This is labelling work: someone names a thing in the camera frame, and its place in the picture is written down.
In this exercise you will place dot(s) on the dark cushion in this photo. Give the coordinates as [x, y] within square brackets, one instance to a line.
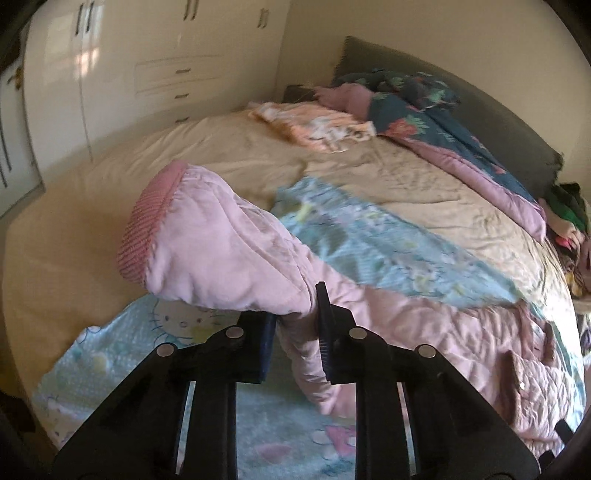
[298, 93]

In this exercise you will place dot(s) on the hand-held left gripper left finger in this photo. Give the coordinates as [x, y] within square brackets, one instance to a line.
[266, 347]

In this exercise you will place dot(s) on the bed with beige sheet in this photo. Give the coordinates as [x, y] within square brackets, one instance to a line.
[92, 207]

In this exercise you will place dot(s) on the pile of mixed clothes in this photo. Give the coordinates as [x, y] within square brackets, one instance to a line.
[568, 217]

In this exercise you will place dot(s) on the white built-in wardrobe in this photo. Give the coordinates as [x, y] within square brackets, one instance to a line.
[138, 37]

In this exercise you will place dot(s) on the orange and white printed cloth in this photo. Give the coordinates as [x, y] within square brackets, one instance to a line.
[309, 122]

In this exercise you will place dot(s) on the grey padded headboard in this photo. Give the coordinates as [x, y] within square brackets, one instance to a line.
[498, 120]

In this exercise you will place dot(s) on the light blue cat-print blanket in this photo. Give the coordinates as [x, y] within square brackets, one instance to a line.
[369, 244]

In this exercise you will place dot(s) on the dark floral quilt pink backing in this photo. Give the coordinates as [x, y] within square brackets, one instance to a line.
[415, 124]

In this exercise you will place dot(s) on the pink quilted jacket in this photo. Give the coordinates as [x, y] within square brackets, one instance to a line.
[217, 244]

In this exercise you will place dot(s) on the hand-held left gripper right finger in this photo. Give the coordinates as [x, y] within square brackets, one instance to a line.
[326, 341]

